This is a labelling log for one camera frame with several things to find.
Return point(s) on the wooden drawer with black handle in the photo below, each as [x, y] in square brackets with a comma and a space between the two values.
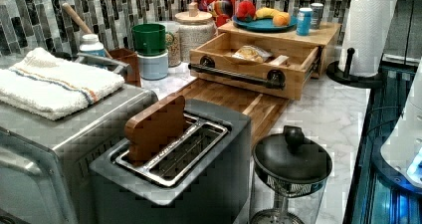
[283, 74]

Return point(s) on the wooden drawer cabinet box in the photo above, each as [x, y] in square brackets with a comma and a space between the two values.
[318, 38]

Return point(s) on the wooden cutting board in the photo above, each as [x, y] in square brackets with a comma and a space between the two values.
[264, 110]

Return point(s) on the plastic snack bag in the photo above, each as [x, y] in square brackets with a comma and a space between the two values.
[252, 53]

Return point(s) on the wooden toast slice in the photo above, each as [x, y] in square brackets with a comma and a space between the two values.
[154, 128]

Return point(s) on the light blue cup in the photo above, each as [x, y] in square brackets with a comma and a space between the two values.
[153, 67]

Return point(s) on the grey toaster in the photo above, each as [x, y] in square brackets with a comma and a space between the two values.
[200, 178]

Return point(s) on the glass jar with wooden lid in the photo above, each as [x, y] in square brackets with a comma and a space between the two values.
[195, 28]

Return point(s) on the glass jar with cereal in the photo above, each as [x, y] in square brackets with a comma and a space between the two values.
[172, 42]

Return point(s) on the green cup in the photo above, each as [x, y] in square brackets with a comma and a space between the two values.
[149, 39]

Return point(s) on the brown utensil holder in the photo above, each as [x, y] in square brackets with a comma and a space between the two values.
[132, 76]

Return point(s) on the teal plate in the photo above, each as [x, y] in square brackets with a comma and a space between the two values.
[264, 25]

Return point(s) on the red toy apple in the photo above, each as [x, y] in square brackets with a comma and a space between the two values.
[246, 11]

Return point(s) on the red cereal box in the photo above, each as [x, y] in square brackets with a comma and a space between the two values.
[221, 11]

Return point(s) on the yellow toy banana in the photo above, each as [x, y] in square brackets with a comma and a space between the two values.
[266, 12]

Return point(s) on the orange toy fruit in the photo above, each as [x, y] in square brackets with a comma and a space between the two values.
[281, 19]

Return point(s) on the blue can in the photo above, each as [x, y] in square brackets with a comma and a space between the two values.
[304, 21]

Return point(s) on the black paper towel holder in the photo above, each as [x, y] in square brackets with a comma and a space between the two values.
[346, 78]

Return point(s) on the white bottle blue label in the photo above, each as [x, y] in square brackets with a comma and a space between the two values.
[91, 44]

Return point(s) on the grey can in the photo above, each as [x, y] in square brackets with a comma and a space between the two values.
[316, 15]

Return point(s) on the white folded towel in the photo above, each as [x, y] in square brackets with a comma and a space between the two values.
[53, 87]

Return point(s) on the silver toaster oven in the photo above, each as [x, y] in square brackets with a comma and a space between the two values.
[45, 164]

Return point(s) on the white paper towel roll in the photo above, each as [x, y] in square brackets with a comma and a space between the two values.
[366, 30]

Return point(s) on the wooden utensil handle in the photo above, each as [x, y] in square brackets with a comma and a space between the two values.
[79, 21]

